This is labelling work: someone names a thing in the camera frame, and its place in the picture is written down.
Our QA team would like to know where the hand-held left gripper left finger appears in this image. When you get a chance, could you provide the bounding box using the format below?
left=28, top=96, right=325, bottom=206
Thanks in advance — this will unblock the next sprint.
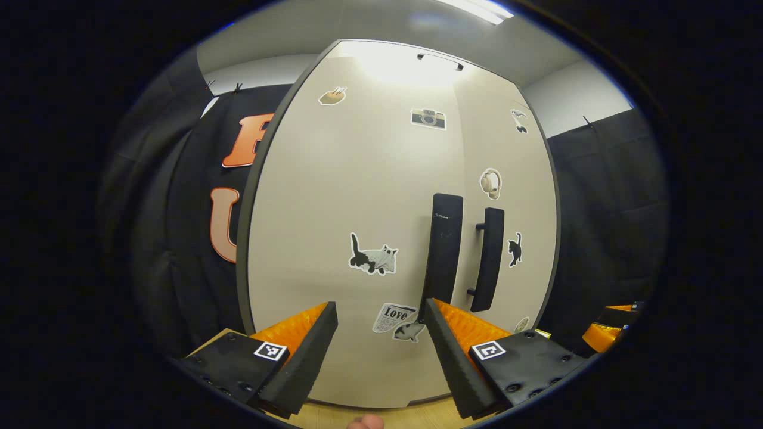
left=179, top=301, right=339, bottom=420

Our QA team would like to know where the ceiling light panel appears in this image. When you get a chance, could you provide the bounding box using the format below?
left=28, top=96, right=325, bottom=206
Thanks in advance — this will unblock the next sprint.
left=435, top=0, right=514, bottom=26

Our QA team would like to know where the black backdrop cloth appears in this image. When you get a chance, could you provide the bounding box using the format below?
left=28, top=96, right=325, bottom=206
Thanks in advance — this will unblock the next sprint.
left=98, top=48, right=293, bottom=358
left=534, top=107, right=668, bottom=352

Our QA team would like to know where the slim drawer handle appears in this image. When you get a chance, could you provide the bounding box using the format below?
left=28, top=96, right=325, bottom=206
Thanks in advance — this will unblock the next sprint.
left=416, top=52, right=464, bottom=72

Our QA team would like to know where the white shoe cabinet door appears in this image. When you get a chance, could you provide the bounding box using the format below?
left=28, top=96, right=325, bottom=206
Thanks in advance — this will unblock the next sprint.
left=450, top=66, right=558, bottom=334
left=247, top=41, right=469, bottom=409

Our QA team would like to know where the black door handle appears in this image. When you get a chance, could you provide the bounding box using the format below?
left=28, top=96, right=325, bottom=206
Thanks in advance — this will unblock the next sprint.
left=467, top=207, right=505, bottom=313
left=420, top=192, right=464, bottom=322

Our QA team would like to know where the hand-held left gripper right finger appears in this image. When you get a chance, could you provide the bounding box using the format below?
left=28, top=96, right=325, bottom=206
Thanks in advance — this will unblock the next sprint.
left=424, top=297, right=588, bottom=421

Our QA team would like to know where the white shoe cabinet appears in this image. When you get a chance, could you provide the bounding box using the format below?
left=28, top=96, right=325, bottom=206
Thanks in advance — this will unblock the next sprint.
left=235, top=39, right=562, bottom=409

